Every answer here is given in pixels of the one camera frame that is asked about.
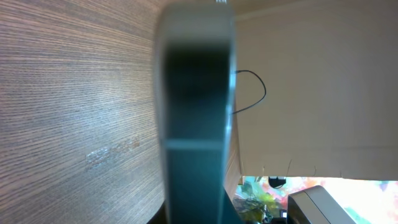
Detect grey box device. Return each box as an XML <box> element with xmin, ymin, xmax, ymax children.
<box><xmin>287</xmin><ymin>185</ymin><xmax>356</xmax><ymax>224</ymax></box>

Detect blue Galaxy smartphone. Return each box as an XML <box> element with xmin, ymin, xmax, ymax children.
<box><xmin>153</xmin><ymin>2</ymin><xmax>236</xmax><ymax>223</ymax></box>

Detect black charger cable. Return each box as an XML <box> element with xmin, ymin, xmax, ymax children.
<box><xmin>231</xmin><ymin>70</ymin><xmax>267</xmax><ymax>115</ymax></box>

